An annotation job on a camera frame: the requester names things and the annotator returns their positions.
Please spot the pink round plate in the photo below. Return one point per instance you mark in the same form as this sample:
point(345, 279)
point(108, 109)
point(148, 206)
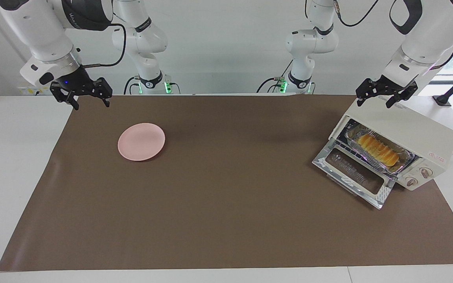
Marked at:
point(142, 141)

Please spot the white wall socket strip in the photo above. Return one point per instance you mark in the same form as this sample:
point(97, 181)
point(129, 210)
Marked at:
point(28, 91)

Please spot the beige oven knob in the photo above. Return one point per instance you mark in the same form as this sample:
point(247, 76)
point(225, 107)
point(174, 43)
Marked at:
point(426, 173)
point(411, 181)

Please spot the aluminium foil tray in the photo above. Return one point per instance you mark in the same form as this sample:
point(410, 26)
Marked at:
point(405, 159)

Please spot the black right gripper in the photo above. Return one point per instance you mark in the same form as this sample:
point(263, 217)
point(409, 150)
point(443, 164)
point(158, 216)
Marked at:
point(77, 82)

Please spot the glass oven door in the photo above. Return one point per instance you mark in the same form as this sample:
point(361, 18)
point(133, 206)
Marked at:
point(352, 175)

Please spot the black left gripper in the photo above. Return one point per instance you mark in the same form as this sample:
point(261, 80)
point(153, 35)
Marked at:
point(391, 85)

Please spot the brown table mat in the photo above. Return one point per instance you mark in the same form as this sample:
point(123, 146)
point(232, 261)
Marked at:
point(230, 196)

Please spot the white toaster oven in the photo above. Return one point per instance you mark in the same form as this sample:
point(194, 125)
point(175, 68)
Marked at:
point(415, 125)

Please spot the golden bread loaf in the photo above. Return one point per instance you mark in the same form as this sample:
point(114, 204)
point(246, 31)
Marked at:
point(380, 149)

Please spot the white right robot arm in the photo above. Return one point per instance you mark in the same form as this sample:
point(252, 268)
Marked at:
point(41, 31)

